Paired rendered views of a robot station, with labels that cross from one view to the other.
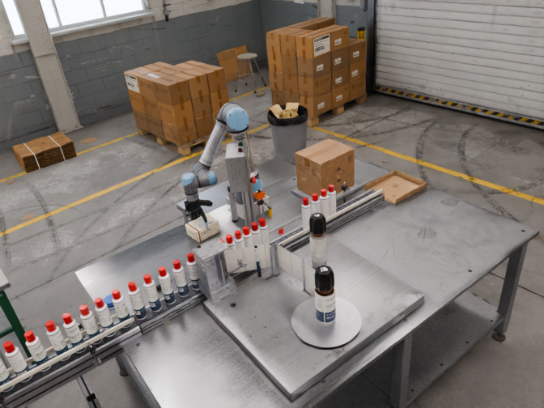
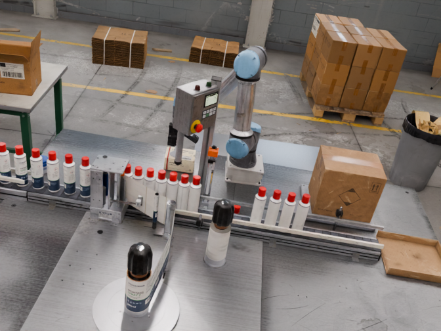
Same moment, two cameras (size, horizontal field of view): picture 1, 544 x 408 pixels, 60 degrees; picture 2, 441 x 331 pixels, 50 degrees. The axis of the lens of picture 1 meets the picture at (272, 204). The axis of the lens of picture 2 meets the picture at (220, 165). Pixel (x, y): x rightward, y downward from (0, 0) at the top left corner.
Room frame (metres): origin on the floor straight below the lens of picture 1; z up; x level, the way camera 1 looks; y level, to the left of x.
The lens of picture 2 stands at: (0.67, -1.00, 2.25)
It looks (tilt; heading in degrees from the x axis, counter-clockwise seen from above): 32 degrees down; 34
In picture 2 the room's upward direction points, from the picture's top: 9 degrees clockwise
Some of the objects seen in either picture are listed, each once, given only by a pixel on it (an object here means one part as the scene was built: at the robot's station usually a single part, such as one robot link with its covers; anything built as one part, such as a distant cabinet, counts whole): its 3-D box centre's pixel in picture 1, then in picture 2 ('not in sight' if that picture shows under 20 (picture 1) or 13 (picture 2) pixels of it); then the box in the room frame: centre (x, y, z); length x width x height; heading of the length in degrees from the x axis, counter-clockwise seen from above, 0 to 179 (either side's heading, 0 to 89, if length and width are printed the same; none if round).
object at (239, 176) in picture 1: (238, 167); (196, 107); (2.09, 0.15, 1.38); 0.17 x 0.10 x 0.19; 179
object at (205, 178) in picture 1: (206, 178); not in sight; (2.38, 0.36, 1.19); 0.11 x 0.11 x 0.08; 17
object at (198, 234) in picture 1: (202, 227); (180, 159); (2.35, 0.43, 0.87); 0.16 x 0.12 x 0.07; 128
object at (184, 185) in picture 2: (256, 240); (182, 194); (2.01, 0.10, 0.98); 0.05 x 0.05 x 0.20
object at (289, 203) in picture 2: (324, 205); (287, 211); (2.28, -0.30, 0.98); 0.05 x 0.05 x 0.20
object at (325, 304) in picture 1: (325, 295); (138, 278); (1.48, -0.18, 1.04); 0.09 x 0.09 x 0.29
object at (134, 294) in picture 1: (136, 300); (37, 168); (1.63, 0.66, 0.98); 0.05 x 0.05 x 0.20
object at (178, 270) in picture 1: (180, 278); (85, 176); (1.76, 0.48, 0.98); 0.05 x 0.05 x 0.20
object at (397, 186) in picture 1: (395, 186); (413, 256); (2.63, -0.82, 0.85); 0.30 x 0.26 x 0.04; 124
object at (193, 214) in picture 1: (193, 208); (176, 134); (2.33, 0.45, 1.03); 0.09 x 0.08 x 0.12; 128
